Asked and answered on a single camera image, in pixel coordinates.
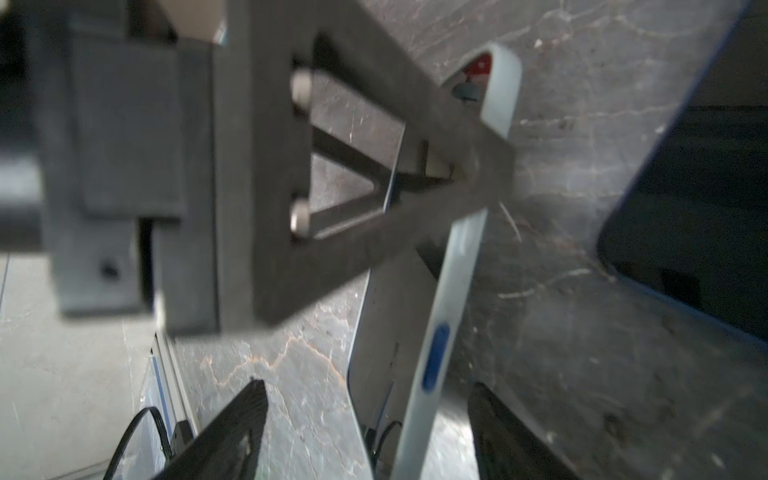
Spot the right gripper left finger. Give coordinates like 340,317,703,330
156,379,269,480

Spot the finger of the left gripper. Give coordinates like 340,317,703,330
213,1,515,327

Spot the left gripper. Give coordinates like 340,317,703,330
23,1,217,336

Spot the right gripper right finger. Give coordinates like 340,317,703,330
468,383,577,480

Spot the phone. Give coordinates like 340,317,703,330
597,1,767,345
347,43,523,479

